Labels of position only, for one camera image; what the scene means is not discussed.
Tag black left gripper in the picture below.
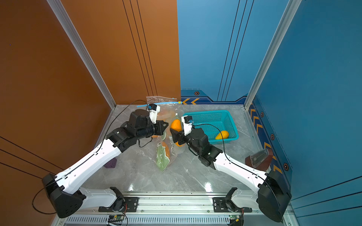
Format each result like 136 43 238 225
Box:
135 120 169 141

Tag orange mango top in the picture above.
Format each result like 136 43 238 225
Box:
170 119 183 132

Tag clear zip-top bag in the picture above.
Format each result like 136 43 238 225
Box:
146 96 178 104

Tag small yellow mango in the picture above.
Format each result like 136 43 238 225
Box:
215 131 229 140

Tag orange mango small wrinkled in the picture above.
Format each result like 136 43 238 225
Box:
161 141 170 160

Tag green printed zip bag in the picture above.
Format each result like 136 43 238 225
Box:
153 112 183 171

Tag blue zipper clear bag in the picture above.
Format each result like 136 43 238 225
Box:
137 101 182 122

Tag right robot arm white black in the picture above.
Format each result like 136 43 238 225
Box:
170 128 291 222

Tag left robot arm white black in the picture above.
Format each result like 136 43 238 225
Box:
42 104 168 218

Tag teal plastic basket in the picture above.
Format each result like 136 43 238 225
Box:
183 110 239 145

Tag purple small object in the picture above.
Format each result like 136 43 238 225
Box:
104 158 117 169

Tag brown wedge stand clear plate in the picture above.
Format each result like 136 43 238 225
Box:
245 148 273 171

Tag right circuit board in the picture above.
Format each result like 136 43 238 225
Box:
228 215 244 226

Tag green circuit board left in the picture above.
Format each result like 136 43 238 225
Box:
107 215 126 226

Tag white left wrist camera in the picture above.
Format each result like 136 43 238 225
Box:
148 104 159 124

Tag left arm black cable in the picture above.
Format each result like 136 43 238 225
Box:
31 99 149 215

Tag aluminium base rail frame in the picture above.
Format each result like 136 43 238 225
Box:
52 192 278 226

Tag aluminium corner post left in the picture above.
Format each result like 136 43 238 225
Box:
47 0 117 110

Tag aluminium corner post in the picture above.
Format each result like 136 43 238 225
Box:
47 0 117 110
244 0 302 110

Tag aluminium corner post right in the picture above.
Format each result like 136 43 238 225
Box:
244 0 302 110

